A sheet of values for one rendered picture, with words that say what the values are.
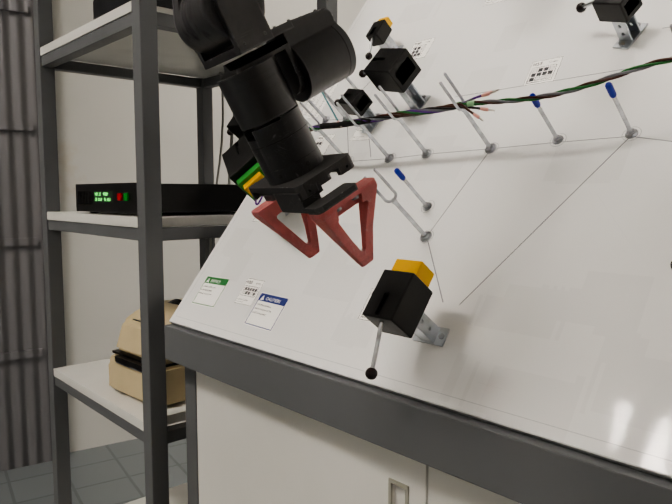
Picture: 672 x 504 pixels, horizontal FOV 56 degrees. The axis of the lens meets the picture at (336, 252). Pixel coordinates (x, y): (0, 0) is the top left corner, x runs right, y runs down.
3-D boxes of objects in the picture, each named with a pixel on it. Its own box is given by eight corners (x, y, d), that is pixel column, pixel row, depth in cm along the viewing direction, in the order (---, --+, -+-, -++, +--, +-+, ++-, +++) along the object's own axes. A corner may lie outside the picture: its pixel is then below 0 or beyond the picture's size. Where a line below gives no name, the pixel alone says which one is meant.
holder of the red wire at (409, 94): (390, 91, 115) (357, 47, 109) (440, 96, 105) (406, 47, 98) (374, 112, 115) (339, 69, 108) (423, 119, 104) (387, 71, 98)
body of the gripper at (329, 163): (303, 173, 66) (271, 108, 64) (359, 170, 58) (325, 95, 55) (254, 204, 64) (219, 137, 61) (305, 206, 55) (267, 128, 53)
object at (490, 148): (494, 153, 89) (444, 81, 80) (483, 154, 90) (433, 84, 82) (499, 142, 89) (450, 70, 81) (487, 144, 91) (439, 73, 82)
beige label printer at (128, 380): (155, 412, 129) (152, 317, 127) (106, 390, 144) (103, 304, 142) (270, 381, 151) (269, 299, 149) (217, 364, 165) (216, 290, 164)
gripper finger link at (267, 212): (326, 237, 71) (290, 162, 68) (363, 241, 65) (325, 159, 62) (280, 270, 68) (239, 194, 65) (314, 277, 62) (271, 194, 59)
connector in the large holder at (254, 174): (278, 173, 104) (262, 157, 102) (282, 181, 102) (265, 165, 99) (252, 196, 105) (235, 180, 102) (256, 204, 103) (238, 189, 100)
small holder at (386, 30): (371, 76, 123) (352, 52, 119) (388, 46, 126) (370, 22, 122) (388, 73, 120) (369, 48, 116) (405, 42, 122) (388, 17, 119)
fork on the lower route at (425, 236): (423, 245, 87) (364, 181, 79) (418, 237, 88) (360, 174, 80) (434, 236, 87) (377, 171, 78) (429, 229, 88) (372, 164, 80)
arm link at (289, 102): (202, 75, 57) (227, 64, 53) (261, 45, 60) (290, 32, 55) (237, 144, 60) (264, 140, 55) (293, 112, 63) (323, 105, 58)
